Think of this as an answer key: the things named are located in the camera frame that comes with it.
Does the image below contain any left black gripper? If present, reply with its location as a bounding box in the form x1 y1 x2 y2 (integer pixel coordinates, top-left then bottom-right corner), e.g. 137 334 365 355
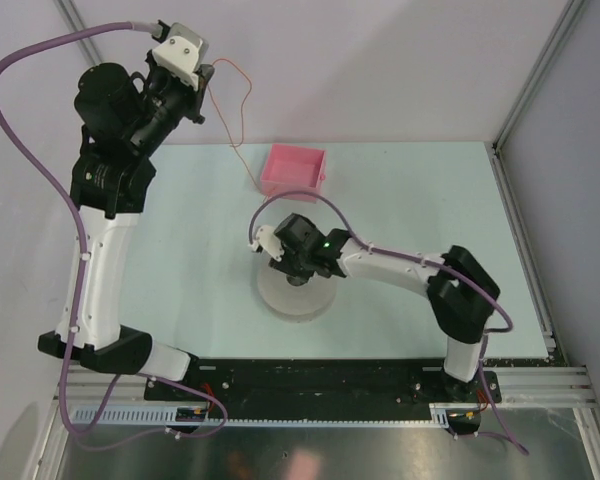
127 49 213 156

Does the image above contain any white plastic spool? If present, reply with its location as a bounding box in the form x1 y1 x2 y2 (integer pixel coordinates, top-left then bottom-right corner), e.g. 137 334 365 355
256 264 337 323

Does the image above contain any orange wire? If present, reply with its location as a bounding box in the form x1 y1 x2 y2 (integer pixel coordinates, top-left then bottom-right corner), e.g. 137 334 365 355
207 58 267 202

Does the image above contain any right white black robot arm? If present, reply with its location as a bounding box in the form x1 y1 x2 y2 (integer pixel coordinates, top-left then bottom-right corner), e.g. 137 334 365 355
251 214 500 401

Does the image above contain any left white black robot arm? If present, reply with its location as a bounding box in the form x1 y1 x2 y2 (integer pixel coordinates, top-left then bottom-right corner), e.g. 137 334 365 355
38 59 215 400

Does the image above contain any pink plastic box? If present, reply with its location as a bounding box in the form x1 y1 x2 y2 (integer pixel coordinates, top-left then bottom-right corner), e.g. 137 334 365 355
259 144 326 203

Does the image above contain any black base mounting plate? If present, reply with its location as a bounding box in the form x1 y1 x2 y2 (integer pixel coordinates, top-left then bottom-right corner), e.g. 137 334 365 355
144 357 502 402

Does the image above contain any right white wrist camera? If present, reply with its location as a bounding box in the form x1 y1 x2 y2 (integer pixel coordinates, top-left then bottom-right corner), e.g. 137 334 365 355
250 225 284 262

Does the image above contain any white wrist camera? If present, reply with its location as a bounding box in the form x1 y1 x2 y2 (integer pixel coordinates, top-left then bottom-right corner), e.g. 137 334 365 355
151 23 208 91
250 225 284 262

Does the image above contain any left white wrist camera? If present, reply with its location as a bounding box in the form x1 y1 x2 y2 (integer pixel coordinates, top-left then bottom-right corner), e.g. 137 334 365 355
151 23 208 91

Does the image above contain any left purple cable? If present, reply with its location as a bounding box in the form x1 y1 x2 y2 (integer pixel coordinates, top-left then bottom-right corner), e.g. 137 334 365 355
0 19 228 449

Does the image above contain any purple cable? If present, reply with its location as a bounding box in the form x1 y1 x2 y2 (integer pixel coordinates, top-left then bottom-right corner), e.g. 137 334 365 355
248 191 531 457
0 19 228 449

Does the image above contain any left aluminium corner post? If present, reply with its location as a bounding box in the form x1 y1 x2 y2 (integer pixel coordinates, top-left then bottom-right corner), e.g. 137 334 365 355
53 0 103 66

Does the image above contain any aluminium corner post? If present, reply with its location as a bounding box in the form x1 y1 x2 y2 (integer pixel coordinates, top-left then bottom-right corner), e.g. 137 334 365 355
494 0 592 146
53 0 103 66

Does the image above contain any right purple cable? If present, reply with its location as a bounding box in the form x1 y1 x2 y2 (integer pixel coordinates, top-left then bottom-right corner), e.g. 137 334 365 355
248 191 531 457

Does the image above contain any grey slotted cable duct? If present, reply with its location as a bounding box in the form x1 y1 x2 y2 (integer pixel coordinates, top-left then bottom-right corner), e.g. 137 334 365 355
72 402 451 429

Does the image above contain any aluminium frame rail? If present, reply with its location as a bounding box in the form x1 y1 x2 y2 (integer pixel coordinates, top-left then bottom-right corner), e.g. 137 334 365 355
67 367 597 408

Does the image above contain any right aluminium corner post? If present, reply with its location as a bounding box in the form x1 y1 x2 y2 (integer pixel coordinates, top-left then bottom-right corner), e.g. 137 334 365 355
494 0 592 146

